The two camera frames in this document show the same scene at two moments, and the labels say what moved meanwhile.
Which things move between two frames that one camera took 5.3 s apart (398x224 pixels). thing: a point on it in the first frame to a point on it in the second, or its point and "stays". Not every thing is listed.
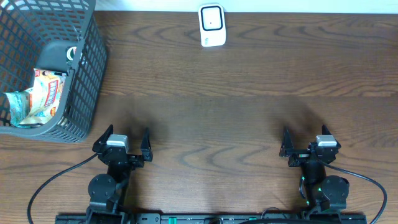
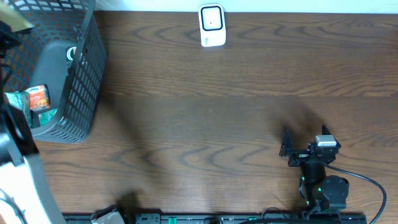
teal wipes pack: x=19 y=106 stays
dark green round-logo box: x=70 y=53 stays
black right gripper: x=286 y=149 stays
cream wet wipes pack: x=45 y=96 to x=11 y=17
